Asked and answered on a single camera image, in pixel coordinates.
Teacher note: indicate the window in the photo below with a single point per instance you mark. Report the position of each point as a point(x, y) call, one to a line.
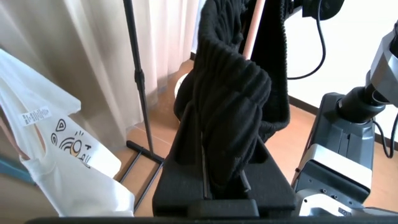
point(15, 169)

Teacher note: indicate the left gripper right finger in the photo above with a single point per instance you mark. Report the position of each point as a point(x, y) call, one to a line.
point(270, 186)

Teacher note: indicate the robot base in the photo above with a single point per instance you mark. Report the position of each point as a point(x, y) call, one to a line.
point(339, 168)

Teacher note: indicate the white laundry basket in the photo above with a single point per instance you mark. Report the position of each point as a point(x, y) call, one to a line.
point(179, 84)

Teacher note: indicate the black clothes rack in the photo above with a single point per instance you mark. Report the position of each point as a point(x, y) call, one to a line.
point(138, 77)

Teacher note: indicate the beige curtain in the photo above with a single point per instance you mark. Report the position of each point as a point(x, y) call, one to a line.
point(93, 46)
point(25, 199)

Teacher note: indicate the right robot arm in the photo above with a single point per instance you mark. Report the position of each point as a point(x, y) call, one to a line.
point(382, 68)

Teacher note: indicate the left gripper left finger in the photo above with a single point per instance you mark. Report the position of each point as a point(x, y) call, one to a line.
point(180, 183)

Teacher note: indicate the white printed t-shirt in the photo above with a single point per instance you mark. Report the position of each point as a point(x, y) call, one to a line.
point(71, 186)

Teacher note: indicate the black garment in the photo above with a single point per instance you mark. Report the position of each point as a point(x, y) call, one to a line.
point(230, 93)

